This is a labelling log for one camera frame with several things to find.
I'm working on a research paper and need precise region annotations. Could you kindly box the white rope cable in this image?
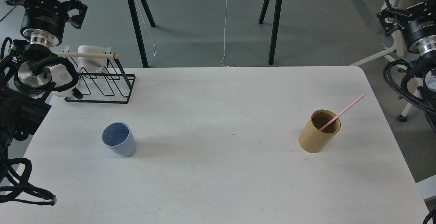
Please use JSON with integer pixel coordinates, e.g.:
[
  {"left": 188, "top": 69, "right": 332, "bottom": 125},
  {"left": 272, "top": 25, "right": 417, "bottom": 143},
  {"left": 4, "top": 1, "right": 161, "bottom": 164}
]
[{"left": 130, "top": 0, "right": 157, "bottom": 57}]

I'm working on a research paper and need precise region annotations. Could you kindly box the bamboo cylindrical holder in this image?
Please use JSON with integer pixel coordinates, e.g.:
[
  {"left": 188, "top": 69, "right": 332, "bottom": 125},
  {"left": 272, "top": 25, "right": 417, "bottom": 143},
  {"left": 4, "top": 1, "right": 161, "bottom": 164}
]
[{"left": 298, "top": 109, "right": 341, "bottom": 153}]

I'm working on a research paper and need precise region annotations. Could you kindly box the white hanging cable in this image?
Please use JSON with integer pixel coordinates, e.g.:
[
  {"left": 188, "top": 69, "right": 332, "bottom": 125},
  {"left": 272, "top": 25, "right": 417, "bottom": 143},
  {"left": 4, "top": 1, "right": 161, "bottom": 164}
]
[{"left": 220, "top": 0, "right": 235, "bottom": 68}]

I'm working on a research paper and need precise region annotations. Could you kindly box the white cup on rack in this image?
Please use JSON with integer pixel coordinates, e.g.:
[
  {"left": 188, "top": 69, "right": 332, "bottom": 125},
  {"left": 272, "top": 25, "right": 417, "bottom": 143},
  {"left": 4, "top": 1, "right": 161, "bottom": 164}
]
[{"left": 77, "top": 45, "right": 108, "bottom": 73}]

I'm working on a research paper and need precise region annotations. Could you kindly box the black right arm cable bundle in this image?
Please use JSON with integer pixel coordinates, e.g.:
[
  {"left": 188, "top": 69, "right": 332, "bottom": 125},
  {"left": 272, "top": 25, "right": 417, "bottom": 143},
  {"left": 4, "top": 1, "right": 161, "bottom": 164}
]
[{"left": 383, "top": 60, "right": 436, "bottom": 132}]

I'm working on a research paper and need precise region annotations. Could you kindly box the blue plastic cup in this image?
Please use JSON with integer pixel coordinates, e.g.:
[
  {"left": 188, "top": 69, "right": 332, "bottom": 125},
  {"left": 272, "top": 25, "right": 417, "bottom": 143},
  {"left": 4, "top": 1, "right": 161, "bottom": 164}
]
[{"left": 102, "top": 122, "right": 137, "bottom": 157}]

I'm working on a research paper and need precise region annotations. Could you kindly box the pink chopstick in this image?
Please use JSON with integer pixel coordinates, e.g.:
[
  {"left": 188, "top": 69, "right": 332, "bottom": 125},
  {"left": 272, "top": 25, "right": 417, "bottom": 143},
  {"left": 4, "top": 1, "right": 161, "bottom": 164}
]
[{"left": 318, "top": 94, "right": 365, "bottom": 131}]

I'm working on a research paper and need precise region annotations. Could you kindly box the black wire dish rack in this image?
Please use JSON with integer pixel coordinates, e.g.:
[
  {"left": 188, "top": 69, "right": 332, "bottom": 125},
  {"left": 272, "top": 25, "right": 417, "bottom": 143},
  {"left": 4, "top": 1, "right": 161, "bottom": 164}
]
[{"left": 64, "top": 59, "right": 136, "bottom": 104}]

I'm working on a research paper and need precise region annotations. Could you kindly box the wooden rack handle rod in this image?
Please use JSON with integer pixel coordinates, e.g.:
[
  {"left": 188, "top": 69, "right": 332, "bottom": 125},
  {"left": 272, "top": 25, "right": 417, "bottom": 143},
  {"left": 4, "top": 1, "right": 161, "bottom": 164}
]
[{"left": 51, "top": 52, "right": 121, "bottom": 60}]

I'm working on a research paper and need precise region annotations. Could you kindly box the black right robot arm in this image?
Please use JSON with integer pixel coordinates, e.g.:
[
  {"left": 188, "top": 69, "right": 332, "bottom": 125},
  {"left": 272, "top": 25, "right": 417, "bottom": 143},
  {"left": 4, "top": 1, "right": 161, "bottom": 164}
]
[{"left": 377, "top": 0, "right": 436, "bottom": 92}]

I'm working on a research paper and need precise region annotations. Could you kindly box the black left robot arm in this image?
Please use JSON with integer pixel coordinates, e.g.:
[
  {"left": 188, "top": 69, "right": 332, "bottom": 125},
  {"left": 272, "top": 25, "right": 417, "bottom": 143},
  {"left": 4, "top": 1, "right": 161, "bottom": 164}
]
[{"left": 0, "top": 0, "right": 87, "bottom": 206}]

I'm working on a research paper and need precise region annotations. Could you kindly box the white round bowl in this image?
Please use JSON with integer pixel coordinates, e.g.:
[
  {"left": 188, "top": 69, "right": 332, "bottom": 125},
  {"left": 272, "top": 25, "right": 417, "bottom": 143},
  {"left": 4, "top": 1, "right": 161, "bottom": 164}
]
[{"left": 49, "top": 64, "right": 80, "bottom": 98}]

